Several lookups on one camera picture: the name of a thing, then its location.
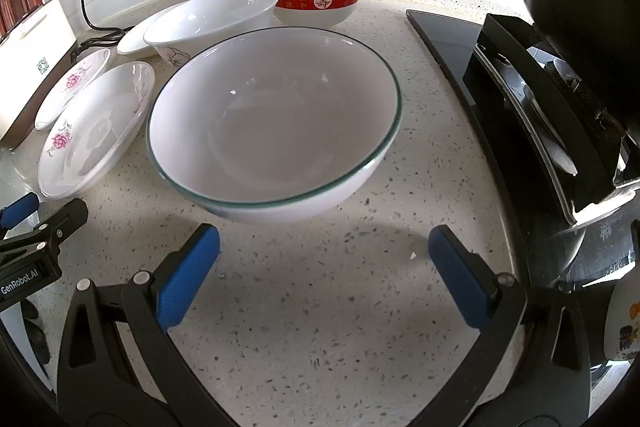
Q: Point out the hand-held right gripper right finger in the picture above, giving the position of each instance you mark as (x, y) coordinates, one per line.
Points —
(457, 277)

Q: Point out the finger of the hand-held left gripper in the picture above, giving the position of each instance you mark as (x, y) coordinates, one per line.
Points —
(20, 209)
(60, 222)

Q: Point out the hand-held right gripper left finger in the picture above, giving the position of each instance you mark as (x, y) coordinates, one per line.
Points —
(187, 277)

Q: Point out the white plate with pink flowers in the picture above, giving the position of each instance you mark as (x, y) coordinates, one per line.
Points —
(95, 132)
(75, 82)

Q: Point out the large white bowl green rim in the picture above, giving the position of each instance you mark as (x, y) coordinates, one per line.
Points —
(275, 117)

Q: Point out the cream rice cooker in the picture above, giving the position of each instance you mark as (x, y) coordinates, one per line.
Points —
(30, 52)

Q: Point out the white printed mug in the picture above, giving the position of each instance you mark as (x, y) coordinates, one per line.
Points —
(625, 322)

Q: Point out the black stove pan support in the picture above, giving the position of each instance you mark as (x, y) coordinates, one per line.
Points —
(525, 107)

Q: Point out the small plain white plate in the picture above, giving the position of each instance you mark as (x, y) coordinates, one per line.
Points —
(132, 39)

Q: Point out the white bowl with floral print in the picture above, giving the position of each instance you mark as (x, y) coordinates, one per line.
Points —
(215, 17)

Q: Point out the black wok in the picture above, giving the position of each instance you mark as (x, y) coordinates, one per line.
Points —
(575, 7)

